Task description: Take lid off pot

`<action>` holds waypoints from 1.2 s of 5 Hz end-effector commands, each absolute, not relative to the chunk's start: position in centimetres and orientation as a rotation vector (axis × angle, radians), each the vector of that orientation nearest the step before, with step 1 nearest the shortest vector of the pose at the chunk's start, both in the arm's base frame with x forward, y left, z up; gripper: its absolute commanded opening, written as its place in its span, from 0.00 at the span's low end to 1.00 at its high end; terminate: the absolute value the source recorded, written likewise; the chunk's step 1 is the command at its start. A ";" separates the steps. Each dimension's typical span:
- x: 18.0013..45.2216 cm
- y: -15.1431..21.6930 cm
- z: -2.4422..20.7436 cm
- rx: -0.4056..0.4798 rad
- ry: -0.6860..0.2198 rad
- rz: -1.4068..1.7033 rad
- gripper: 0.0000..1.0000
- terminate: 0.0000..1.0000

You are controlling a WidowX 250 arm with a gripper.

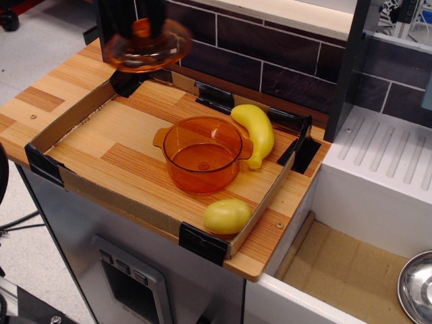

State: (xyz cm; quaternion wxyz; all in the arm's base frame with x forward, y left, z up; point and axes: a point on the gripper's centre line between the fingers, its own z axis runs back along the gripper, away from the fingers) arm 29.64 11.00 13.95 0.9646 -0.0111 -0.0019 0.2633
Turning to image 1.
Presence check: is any orange transparent pot lid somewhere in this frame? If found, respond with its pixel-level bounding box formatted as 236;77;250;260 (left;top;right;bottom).
103;18;192;74

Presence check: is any orange transparent plastic pot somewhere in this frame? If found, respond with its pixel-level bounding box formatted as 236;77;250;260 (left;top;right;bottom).
153;117;253;194

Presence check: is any toy dishwasher front panel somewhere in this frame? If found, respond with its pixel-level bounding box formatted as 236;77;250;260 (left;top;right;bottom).
92;235;173;323

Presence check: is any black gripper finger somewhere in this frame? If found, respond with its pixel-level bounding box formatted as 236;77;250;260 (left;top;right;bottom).
148;0;165;38
113;0;136;37

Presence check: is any yellow toy potato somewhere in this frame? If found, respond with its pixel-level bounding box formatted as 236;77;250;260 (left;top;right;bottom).
203;199;252;235

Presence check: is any cardboard fence with black tape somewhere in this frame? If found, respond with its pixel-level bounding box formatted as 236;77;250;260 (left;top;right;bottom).
25;65;329;267

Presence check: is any yellow toy banana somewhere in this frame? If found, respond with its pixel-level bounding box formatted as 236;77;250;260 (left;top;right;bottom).
231;104;275;169

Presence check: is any black vertical post right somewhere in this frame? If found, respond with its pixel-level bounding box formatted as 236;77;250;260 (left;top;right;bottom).
324;1;371;142

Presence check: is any silver metal bowl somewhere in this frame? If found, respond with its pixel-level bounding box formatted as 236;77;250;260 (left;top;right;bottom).
398;251;431;324

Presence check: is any white toy sink unit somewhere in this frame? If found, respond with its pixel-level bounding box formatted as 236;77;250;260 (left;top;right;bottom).
244;107;431;323

